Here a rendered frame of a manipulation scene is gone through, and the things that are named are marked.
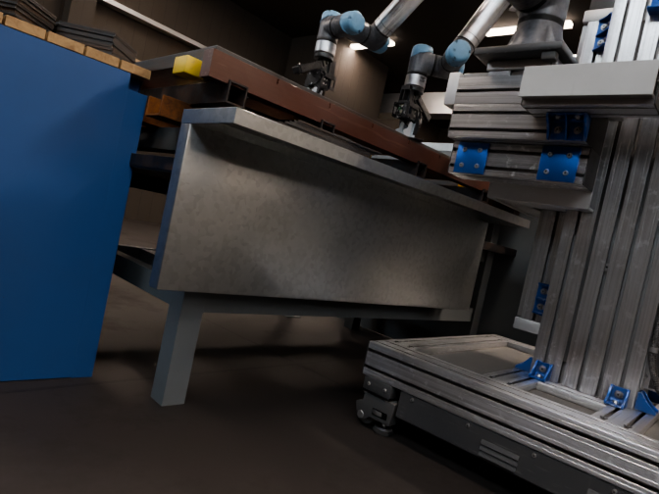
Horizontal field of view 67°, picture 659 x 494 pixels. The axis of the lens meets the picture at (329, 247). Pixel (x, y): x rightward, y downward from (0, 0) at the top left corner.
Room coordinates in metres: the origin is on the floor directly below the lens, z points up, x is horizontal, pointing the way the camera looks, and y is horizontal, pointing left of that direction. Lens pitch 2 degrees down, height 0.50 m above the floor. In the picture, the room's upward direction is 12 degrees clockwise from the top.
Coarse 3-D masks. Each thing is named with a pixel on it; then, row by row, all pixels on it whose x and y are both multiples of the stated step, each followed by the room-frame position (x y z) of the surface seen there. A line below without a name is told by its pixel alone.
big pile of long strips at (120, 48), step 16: (0, 0) 1.06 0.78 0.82; (16, 0) 1.06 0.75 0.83; (32, 0) 1.09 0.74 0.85; (16, 16) 1.07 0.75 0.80; (32, 16) 1.12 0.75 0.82; (48, 16) 1.17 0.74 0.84; (64, 32) 1.20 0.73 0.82; (80, 32) 1.20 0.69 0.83; (96, 32) 1.21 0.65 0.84; (112, 32) 1.21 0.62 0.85; (96, 48) 1.20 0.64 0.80; (112, 48) 1.20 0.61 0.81; (128, 48) 1.30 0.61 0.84
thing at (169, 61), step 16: (208, 48) 1.16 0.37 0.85; (144, 64) 1.40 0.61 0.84; (160, 64) 1.33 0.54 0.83; (144, 80) 1.51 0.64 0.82; (160, 80) 1.46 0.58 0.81; (176, 80) 1.42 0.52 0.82; (192, 80) 1.38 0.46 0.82; (208, 80) 1.34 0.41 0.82; (288, 80) 1.29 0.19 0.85; (320, 96) 1.37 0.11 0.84; (272, 112) 1.57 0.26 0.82; (352, 112) 1.46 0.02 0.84; (432, 176) 2.20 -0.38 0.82
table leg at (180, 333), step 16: (176, 304) 1.20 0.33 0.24; (192, 304) 1.20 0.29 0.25; (176, 320) 1.19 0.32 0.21; (192, 320) 1.20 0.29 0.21; (176, 336) 1.18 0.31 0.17; (192, 336) 1.21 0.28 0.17; (160, 352) 1.22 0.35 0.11; (176, 352) 1.18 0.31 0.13; (192, 352) 1.21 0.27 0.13; (160, 368) 1.21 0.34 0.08; (176, 368) 1.19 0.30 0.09; (160, 384) 1.19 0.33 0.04; (176, 384) 1.20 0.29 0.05; (160, 400) 1.18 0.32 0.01; (176, 400) 1.20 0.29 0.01
